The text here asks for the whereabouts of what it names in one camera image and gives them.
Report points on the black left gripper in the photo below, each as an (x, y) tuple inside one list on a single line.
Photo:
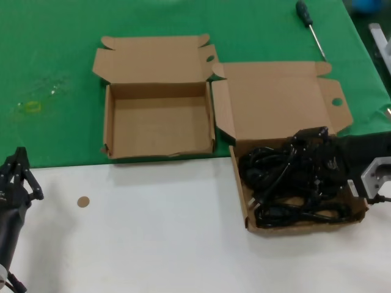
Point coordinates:
[(12, 213)]

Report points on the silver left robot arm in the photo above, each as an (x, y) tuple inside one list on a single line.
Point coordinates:
[(2, 273)]

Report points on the open brown cardboard box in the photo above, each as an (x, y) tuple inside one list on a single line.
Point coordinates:
[(159, 116), (275, 97)]

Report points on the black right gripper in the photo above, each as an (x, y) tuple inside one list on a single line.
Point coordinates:
[(351, 152)]

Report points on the round brown cardboard disc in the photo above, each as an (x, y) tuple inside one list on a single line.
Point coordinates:
[(83, 201)]

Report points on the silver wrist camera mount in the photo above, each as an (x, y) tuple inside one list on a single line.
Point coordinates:
[(377, 177)]

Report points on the yellow square mark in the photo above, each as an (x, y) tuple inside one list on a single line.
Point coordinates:
[(33, 107)]

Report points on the grey white metal bar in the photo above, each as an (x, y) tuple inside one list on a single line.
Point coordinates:
[(377, 33)]

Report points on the blue round object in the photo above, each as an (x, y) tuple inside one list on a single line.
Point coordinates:
[(365, 6)]

